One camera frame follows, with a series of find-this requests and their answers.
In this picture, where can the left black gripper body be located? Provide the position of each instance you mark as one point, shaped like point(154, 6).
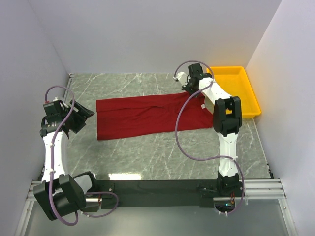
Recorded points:
point(75, 121)

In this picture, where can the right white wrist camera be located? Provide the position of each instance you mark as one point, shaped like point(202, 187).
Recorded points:
point(181, 77)

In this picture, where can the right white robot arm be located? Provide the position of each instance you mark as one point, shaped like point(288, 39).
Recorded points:
point(227, 121)

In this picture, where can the yellow plastic tray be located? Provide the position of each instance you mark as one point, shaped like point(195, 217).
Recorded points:
point(234, 80)

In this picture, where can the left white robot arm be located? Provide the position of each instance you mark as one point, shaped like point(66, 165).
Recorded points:
point(59, 192)

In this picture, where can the black base beam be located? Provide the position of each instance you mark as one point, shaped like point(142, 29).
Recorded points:
point(166, 193)

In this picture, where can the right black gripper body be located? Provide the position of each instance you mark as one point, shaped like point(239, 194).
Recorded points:
point(188, 87)

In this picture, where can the red t shirt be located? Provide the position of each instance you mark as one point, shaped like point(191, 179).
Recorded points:
point(135, 116)

